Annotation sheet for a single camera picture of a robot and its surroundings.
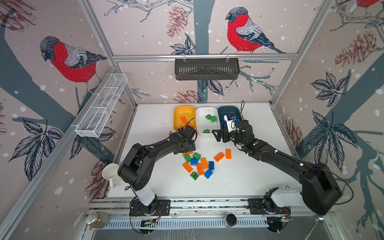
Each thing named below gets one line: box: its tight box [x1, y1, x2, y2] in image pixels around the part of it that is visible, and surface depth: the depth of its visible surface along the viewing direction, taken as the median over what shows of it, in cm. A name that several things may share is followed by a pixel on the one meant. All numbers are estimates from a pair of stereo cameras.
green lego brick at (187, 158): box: [184, 154, 192, 163], surface depth 90 cm
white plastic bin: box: [196, 107, 221, 134], surface depth 112 cm
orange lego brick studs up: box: [200, 157, 209, 170], surface depth 90 cm
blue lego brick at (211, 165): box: [208, 161, 215, 171], surface depth 89 cm
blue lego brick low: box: [204, 169, 213, 179], surface depth 85 cm
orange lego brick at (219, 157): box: [214, 152, 226, 163], surface depth 92 cm
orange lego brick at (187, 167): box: [182, 161, 194, 174], surface depth 89 cm
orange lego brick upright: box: [196, 163, 205, 176], surface depth 87 cm
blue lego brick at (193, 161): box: [190, 158, 198, 166], surface depth 90 cm
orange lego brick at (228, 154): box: [225, 149, 232, 160], surface depth 94 cm
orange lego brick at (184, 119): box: [180, 116, 188, 125], surface depth 113 cm
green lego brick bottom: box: [190, 171, 199, 181], surface depth 85 cm
